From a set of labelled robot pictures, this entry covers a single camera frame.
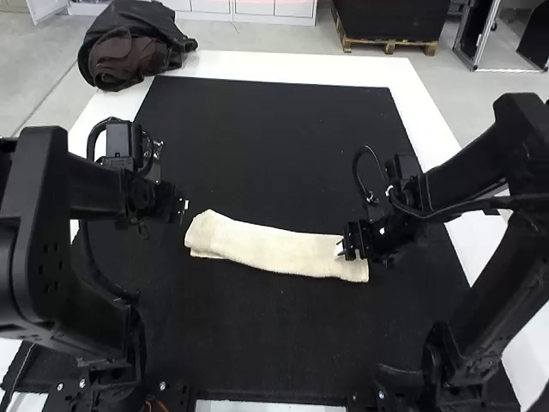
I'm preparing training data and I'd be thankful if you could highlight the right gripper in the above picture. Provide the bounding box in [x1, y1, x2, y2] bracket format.
[336, 200, 425, 269]

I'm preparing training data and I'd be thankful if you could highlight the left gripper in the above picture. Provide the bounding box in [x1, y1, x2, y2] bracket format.
[123, 171, 190, 226]

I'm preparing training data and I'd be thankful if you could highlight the pale towel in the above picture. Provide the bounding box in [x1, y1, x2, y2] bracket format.
[184, 208, 371, 285]

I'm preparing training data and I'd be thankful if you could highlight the black mat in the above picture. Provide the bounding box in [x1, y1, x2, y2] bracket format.
[2, 75, 522, 407]

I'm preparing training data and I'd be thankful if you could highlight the dark jacket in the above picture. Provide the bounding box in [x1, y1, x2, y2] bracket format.
[76, 0, 200, 93]

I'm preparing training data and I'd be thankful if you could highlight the wooden pallet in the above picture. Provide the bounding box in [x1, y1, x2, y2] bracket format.
[329, 3, 440, 57]

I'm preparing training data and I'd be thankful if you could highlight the grey cupboard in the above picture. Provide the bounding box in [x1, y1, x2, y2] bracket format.
[188, 0, 235, 21]
[233, 0, 319, 21]

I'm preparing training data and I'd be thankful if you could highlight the black crate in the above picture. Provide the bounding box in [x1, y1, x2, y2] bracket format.
[332, 0, 451, 43]

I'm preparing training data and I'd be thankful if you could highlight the black panel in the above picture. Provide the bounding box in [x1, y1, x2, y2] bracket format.
[516, 5, 549, 73]

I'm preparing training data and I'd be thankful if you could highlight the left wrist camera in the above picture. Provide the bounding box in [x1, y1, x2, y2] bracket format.
[104, 121, 145, 169]

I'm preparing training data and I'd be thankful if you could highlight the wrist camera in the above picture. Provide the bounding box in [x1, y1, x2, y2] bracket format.
[104, 121, 145, 169]
[383, 153, 420, 182]

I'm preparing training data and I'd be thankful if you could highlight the black cable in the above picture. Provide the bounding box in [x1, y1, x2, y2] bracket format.
[388, 187, 549, 219]
[86, 117, 113, 162]
[352, 145, 388, 203]

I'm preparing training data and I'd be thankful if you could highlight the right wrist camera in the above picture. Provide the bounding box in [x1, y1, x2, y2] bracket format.
[383, 153, 420, 182]

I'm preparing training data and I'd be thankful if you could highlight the grey metal frame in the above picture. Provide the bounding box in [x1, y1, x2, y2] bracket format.
[451, 0, 504, 73]

